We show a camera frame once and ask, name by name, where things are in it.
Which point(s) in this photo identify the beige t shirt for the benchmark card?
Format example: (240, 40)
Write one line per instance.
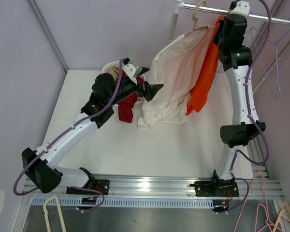
(114, 71)

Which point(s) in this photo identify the orange t shirt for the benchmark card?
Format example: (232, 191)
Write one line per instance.
(199, 93)

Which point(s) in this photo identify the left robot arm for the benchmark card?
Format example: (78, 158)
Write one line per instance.
(41, 165)

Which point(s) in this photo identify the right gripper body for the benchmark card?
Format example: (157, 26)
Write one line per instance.
(218, 36)

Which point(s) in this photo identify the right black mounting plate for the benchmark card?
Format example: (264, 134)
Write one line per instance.
(203, 189)

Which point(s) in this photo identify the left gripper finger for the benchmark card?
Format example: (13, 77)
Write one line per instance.
(141, 70)
(151, 90)

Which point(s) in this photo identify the white perforated plastic basket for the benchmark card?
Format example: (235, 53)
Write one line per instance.
(136, 105)

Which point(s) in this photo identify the white slotted cable duct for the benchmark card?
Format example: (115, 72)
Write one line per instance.
(137, 202)

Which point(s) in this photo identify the black mounting plate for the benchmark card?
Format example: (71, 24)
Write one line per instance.
(100, 185)
(203, 189)

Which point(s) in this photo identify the white t shirt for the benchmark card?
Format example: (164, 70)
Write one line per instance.
(177, 68)

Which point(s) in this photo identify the dark red t shirt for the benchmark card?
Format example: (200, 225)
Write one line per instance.
(125, 113)

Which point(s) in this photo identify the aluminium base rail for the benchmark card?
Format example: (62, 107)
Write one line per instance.
(176, 187)

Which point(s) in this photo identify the beige hanger under white shirt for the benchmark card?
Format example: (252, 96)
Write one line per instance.
(198, 17)

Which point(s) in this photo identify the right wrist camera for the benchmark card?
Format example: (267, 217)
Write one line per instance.
(240, 7)

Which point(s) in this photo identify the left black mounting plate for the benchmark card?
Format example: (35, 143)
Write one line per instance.
(100, 185)

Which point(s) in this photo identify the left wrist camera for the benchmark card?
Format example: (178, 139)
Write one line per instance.
(131, 68)

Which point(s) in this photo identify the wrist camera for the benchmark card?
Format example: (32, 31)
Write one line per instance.
(131, 68)
(240, 7)

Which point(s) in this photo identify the beige hanger on floor right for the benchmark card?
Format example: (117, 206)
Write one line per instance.
(282, 223)

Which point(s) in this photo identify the blue hanger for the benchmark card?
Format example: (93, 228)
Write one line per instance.
(284, 50)
(268, 60)

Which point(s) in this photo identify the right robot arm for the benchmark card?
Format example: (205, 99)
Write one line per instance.
(236, 60)

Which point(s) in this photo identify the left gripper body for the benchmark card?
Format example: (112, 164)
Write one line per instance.
(134, 86)

